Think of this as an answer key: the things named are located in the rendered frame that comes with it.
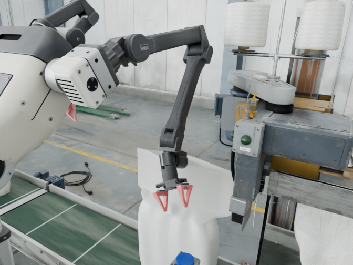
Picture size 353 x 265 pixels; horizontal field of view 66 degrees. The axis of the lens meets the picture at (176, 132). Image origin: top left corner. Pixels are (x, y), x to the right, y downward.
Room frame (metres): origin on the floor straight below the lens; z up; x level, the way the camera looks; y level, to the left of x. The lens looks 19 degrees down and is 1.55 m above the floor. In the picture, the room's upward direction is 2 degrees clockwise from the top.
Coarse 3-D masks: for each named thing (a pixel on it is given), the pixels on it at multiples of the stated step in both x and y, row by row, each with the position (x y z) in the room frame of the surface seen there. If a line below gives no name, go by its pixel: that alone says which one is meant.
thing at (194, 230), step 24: (144, 168) 1.18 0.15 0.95; (192, 168) 1.03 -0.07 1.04; (216, 168) 1.04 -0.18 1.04; (144, 192) 1.15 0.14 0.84; (192, 192) 1.03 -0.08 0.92; (216, 192) 1.01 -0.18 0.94; (144, 216) 1.08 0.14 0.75; (168, 216) 1.02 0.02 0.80; (192, 216) 0.99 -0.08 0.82; (216, 216) 0.99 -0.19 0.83; (144, 240) 1.07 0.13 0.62; (168, 240) 1.00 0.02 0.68; (192, 240) 0.95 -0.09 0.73; (216, 240) 0.99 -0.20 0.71; (144, 264) 1.06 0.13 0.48; (168, 264) 1.00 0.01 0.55; (216, 264) 1.02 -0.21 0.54
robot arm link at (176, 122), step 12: (192, 60) 1.09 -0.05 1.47; (204, 60) 1.09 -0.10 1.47; (192, 72) 1.06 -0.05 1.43; (192, 84) 1.04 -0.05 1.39; (180, 96) 1.01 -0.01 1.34; (192, 96) 1.04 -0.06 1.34; (180, 108) 0.98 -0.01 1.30; (168, 120) 0.97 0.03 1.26; (180, 120) 0.96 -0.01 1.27; (168, 132) 0.95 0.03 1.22; (180, 132) 0.94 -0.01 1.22; (168, 144) 0.92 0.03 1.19
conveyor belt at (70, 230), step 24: (48, 192) 1.84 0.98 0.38; (24, 216) 1.54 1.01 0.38; (48, 216) 1.55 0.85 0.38; (72, 216) 1.56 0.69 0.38; (96, 216) 1.56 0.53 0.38; (48, 240) 1.32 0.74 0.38; (72, 240) 1.32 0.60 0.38; (96, 240) 1.33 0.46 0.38; (120, 240) 1.34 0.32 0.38; (96, 264) 1.15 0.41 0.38; (120, 264) 1.16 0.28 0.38
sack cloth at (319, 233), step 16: (304, 208) 0.82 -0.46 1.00; (304, 224) 0.81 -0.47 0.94; (320, 224) 0.78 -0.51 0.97; (336, 224) 0.77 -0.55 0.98; (352, 224) 0.75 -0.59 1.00; (304, 240) 0.79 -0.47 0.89; (320, 240) 0.77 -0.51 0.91; (336, 240) 0.75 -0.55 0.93; (352, 240) 0.73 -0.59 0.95; (304, 256) 0.76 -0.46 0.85; (320, 256) 0.75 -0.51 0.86; (336, 256) 0.73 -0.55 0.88; (352, 256) 0.71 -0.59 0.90
